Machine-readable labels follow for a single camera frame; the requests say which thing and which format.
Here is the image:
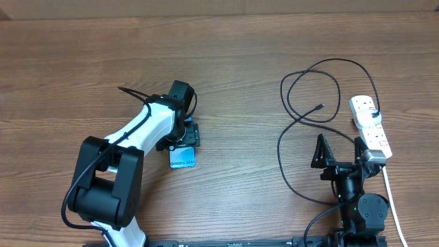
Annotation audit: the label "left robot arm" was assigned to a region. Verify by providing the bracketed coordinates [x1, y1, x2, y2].
[60, 80, 200, 246]

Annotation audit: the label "black USB charging cable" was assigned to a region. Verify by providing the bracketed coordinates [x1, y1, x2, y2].
[276, 58, 382, 207]

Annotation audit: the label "cardboard backdrop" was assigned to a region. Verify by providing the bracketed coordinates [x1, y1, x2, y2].
[1, 0, 438, 21]

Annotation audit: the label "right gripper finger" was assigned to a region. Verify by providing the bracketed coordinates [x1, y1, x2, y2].
[354, 137, 368, 161]
[311, 134, 335, 169]

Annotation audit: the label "Galaxy S24+ smartphone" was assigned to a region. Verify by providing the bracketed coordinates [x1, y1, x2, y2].
[169, 116, 197, 170]

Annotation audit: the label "white power strip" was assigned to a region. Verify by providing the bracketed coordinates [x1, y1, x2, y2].
[349, 95, 392, 158]

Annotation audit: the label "white power strip cord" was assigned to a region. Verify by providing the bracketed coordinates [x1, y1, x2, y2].
[381, 165, 409, 247]

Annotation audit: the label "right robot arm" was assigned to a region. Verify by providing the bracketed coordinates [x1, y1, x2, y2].
[303, 134, 390, 246]

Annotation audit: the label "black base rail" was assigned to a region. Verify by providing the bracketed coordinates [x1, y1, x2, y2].
[82, 235, 388, 247]

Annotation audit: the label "white charger plug adapter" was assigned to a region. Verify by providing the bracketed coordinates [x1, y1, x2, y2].
[353, 108, 382, 129]

